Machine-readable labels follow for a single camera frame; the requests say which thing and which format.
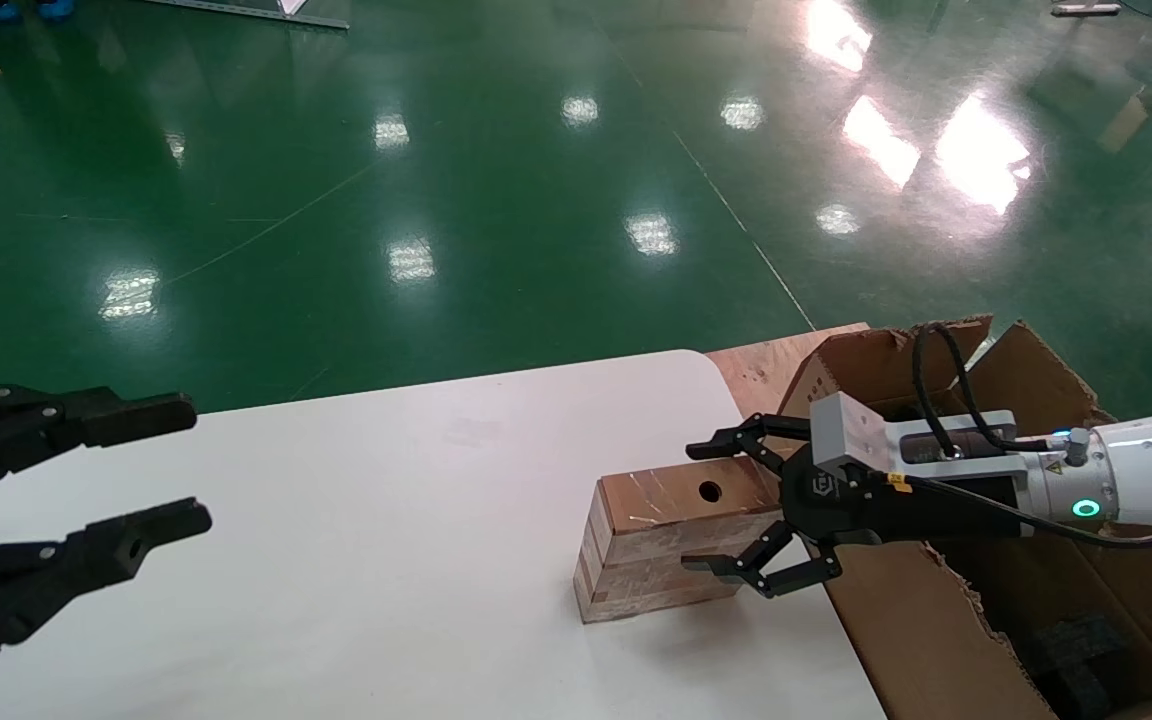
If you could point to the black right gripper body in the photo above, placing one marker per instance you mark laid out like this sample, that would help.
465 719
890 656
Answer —
836 505

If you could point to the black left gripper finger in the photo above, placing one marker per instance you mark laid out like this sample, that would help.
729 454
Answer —
126 415
106 550

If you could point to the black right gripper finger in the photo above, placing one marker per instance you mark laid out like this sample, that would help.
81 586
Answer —
751 570
746 437

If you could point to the small copper brown box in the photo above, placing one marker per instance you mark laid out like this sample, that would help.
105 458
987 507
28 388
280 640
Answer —
636 560

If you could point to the big brown cardboard box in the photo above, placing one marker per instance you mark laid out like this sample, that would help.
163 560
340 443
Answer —
906 640

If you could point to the plywood board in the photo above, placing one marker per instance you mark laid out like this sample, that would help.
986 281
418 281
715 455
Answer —
766 375

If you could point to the white table foot bar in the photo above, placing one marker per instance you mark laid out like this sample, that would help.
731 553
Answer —
1086 9

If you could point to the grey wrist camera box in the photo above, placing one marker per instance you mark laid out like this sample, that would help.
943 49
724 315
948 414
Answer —
851 430

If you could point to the grey metal floor rail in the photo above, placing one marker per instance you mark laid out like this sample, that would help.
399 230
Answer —
236 10

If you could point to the white upright post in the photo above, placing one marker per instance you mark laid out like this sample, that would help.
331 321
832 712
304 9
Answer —
294 6

